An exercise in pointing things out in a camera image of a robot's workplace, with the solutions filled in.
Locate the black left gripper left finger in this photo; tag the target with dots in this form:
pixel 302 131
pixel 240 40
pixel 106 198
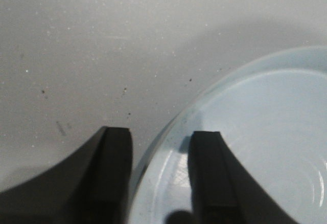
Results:
pixel 89 186

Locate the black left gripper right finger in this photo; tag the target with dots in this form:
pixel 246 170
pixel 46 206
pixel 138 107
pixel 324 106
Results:
pixel 223 191

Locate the light blue round plate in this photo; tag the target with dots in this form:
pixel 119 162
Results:
pixel 272 115

